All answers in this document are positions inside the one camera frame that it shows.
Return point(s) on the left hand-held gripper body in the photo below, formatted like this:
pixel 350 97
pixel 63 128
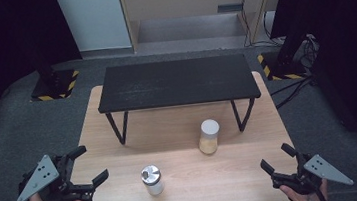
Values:
pixel 58 185

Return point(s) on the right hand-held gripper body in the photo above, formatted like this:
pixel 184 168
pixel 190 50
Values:
pixel 308 175

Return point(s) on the glass jar with metal lid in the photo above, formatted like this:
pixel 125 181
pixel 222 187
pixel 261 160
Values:
pixel 153 180

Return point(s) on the glass jar with white lid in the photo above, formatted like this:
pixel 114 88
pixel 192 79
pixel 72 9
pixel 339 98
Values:
pixel 209 137

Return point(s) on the black shelf with metal legs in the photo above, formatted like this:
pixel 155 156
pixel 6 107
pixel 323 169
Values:
pixel 178 82

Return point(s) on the person's right hand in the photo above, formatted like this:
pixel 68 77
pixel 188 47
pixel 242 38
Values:
pixel 302 199

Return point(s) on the black striped stand base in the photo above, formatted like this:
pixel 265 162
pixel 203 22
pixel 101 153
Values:
pixel 280 68
pixel 54 86

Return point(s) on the black curtain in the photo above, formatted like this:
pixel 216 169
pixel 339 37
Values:
pixel 0 49
pixel 351 45

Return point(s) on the white panel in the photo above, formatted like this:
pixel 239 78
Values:
pixel 94 19

